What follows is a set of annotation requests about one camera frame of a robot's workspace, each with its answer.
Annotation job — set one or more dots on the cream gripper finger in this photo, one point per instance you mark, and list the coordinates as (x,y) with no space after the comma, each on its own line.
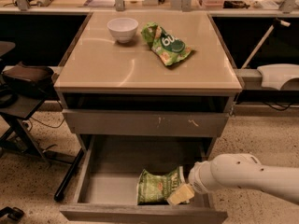
(181,194)

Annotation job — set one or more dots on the green jalapeno chip bag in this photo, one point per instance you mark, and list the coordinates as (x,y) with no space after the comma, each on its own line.
(157,188)

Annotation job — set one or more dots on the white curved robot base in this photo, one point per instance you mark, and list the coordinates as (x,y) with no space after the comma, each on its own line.
(275,76)

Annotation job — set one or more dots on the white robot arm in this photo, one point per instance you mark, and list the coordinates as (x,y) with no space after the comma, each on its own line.
(238,171)

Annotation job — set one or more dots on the open middle drawer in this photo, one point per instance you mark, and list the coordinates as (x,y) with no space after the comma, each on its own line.
(107,186)

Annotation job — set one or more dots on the grey drawer cabinet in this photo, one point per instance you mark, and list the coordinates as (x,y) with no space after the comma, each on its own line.
(102,74)

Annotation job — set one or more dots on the closed top drawer front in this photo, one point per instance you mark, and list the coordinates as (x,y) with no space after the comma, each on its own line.
(179,124)

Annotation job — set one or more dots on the green chip bag on counter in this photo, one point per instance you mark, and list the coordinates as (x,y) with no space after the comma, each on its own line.
(168,48)

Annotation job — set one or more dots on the dark brown bag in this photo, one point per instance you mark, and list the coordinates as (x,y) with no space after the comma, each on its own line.
(30,81)

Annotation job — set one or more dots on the black clamp on floor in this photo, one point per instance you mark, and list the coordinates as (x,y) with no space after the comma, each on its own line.
(13,213)

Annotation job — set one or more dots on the white ceramic bowl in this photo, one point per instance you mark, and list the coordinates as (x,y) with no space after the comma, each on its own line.
(123,30)

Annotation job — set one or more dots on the black side stand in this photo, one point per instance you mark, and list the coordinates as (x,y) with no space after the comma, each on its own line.
(15,109)

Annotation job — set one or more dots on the white stick with black tip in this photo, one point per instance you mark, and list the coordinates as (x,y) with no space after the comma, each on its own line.
(276,23)

